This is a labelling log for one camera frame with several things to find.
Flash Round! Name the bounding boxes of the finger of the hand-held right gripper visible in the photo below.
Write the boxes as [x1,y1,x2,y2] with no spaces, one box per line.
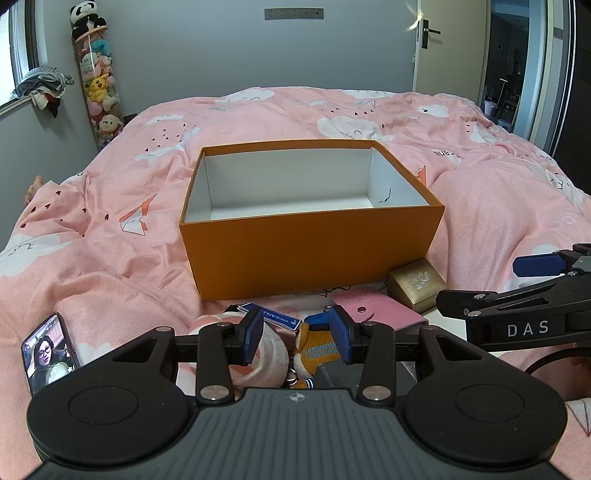
[435,276,573,320]
[512,244,591,278]

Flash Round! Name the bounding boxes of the panda plush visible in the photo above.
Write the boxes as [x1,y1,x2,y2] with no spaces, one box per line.
[69,1,107,41]

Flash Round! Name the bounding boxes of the pink card holder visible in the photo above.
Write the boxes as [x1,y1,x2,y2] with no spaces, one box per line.
[331,287,430,330]

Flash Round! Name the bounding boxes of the white door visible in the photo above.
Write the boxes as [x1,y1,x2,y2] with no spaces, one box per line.
[413,0,492,100]

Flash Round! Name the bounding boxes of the black smartphone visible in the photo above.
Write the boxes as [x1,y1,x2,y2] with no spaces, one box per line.
[21,312,81,397]

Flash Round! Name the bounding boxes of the black cable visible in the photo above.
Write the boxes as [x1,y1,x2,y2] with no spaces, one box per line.
[525,346,591,384]

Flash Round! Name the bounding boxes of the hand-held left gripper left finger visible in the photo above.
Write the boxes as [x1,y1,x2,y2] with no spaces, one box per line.
[108,307,265,407]

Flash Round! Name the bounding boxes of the dark grey box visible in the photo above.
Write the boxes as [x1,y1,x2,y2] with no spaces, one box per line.
[314,362,419,393]

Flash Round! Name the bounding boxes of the black door handle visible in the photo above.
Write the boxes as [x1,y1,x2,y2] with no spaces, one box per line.
[418,18,441,49]

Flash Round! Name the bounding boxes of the small doll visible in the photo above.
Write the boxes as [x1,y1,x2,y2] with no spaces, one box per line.
[25,175,47,204]

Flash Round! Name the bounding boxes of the orange plush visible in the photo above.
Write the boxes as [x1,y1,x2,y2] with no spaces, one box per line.
[293,314,365,391]

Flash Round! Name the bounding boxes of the pink printed blanket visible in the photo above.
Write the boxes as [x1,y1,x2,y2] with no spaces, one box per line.
[0,85,591,480]

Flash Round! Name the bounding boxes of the clear tube of plush toys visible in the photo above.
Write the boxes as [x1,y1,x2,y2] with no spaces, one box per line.
[71,25,125,148]

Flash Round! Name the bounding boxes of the orange cardboard box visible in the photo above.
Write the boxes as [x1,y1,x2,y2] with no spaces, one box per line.
[179,140,445,301]

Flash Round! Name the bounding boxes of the blue tag keychain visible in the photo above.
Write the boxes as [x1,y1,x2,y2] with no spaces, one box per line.
[238,301,303,332]

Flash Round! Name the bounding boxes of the pile of clothes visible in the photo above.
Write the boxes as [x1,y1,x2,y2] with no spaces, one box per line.
[10,67,75,118]

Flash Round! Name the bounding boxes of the white cupcake plush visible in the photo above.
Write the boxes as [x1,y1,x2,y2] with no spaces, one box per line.
[187,311,294,400]

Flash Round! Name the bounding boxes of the small gold box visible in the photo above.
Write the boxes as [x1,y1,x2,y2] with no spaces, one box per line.
[387,258,448,310]

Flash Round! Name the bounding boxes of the wall socket panel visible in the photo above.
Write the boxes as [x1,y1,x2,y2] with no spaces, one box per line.
[264,8,324,20]

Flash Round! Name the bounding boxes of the window frame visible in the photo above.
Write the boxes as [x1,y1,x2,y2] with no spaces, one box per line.
[0,0,40,116]

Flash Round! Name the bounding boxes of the grey sliding door frame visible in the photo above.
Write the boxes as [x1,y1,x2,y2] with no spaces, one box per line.
[522,0,578,153]

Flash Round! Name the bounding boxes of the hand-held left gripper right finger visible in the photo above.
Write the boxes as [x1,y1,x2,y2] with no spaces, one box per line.
[329,305,481,407]

